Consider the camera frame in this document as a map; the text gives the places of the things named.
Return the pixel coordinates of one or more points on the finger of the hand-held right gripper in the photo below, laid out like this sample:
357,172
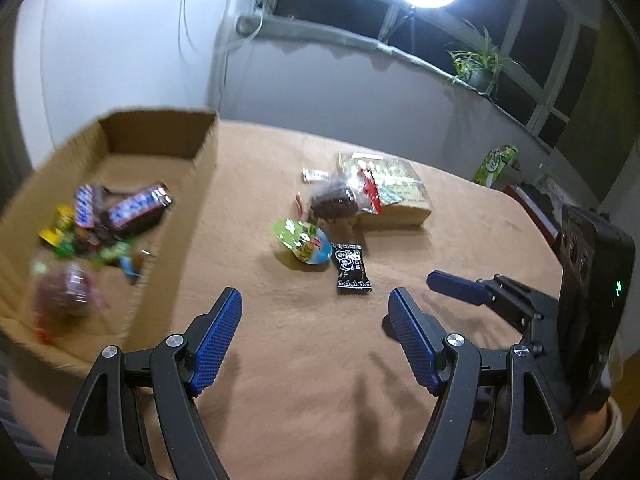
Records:
452,285

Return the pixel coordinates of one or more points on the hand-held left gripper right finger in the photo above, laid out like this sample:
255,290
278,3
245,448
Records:
415,342

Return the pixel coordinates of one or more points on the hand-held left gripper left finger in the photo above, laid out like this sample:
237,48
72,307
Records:
215,340

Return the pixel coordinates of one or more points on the black patterned snack packet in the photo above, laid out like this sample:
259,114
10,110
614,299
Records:
352,270

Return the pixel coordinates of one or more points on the large yellow biscuit packet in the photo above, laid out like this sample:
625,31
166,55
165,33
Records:
400,195

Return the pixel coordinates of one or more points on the small blue candy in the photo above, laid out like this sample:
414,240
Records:
131,266

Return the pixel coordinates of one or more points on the green round jelly cup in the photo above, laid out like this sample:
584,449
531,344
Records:
300,240

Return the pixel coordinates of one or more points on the green candies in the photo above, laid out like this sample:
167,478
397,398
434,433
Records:
107,252

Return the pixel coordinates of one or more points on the dark cake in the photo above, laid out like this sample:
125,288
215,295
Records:
335,200

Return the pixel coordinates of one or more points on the Snickers bar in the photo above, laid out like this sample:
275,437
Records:
135,207

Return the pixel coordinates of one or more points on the round cake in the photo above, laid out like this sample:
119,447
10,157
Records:
65,290

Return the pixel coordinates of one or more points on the small white candy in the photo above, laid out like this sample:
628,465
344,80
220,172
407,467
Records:
314,175

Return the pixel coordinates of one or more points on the blue chocolate bar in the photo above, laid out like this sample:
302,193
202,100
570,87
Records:
85,205

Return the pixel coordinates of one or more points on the yellow candy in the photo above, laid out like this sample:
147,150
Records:
57,222

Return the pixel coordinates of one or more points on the brown cardboard box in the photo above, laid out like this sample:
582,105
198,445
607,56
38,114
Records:
160,135

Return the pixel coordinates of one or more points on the person's right forearm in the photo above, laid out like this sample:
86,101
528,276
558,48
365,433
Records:
590,430

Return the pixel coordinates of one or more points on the tan table cloth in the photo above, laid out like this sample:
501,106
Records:
310,360

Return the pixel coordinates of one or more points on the red box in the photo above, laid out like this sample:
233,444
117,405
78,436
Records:
532,210

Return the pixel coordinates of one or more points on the green carton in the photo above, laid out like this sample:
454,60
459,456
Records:
492,167

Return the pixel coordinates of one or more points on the white lace cloth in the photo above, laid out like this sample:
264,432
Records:
550,190

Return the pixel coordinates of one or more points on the striped grey clothing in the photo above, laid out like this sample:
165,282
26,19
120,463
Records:
22,435

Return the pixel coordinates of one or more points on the potted spider plant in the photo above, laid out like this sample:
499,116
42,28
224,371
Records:
475,70

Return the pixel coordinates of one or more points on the black tripod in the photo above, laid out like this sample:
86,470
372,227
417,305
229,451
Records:
400,22

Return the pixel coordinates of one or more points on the window with white frame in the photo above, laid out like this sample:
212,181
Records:
500,35

